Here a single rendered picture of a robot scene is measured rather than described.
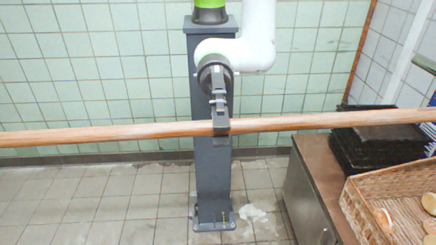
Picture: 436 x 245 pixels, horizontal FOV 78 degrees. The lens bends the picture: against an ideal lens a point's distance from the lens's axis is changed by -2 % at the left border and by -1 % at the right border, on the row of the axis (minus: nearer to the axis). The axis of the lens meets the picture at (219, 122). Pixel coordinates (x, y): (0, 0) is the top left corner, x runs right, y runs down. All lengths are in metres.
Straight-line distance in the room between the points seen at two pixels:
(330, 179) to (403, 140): 0.33
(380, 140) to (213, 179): 0.80
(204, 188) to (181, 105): 0.66
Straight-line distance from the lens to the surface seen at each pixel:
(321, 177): 1.32
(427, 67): 1.00
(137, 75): 1.85
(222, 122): 0.48
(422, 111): 0.64
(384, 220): 1.18
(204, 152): 1.34
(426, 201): 1.36
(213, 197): 1.58
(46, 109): 2.19
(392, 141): 1.26
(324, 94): 2.07
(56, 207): 2.15
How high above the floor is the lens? 1.47
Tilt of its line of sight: 34 degrees down
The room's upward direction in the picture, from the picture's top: straight up
